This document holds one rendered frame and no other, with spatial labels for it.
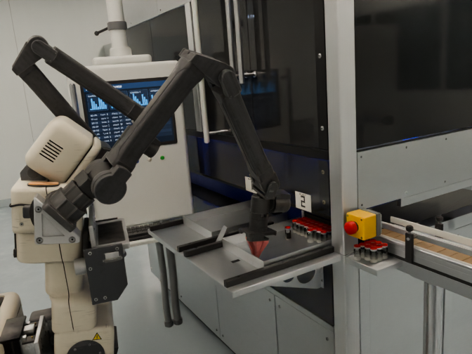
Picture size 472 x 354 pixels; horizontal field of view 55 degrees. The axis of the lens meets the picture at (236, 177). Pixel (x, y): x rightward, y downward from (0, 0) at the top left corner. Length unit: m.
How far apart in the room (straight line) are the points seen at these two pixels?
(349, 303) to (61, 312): 0.88
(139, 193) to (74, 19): 4.82
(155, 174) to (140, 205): 0.16
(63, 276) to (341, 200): 0.84
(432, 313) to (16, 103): 5.83
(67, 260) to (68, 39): 5.55
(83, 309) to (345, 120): 0.92
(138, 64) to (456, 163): 1.37
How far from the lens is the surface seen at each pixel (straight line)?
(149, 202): 2.19
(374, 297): 1.66
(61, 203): 1.11
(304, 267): 1.41
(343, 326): 1.61
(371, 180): 1.50
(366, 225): 1.38
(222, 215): 1.93
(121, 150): 1.09
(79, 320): 1.37
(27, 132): 6.61
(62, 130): 1.23
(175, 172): 2.18
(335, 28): 1.38
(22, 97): 6.59
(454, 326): 2.10
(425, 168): 1.69
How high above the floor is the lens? 1.46
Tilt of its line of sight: 13 degrees down
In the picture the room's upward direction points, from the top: 4 degrees counter-clockwise
